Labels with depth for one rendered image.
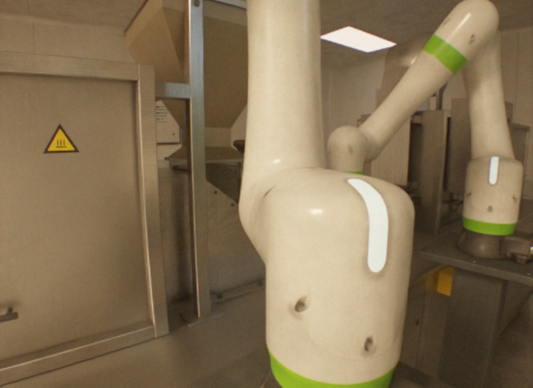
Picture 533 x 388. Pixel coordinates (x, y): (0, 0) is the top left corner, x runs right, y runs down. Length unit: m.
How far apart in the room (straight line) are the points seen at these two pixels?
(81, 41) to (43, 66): 4.08
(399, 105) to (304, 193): 0.72
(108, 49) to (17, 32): 1.01
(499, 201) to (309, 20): 0.65
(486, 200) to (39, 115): 0.95
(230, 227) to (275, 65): 0.51
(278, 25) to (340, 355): 0.35
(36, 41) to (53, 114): 4.04
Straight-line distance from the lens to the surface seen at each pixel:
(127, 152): 0.63
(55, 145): 0.62
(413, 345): 1.20
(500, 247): 0.93
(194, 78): 0.67
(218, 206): 0.78
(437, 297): 1.25
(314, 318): 0.25
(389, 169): 1.50
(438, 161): 1.46
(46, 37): 4.66
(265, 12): 0.42
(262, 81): 0.40
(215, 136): 0.82
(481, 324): 0.99
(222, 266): 0.83
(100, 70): 0.61
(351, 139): 0.84
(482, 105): 1.07
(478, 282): 0.95
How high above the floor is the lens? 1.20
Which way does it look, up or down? 8 degrees down
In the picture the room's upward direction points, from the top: straight up
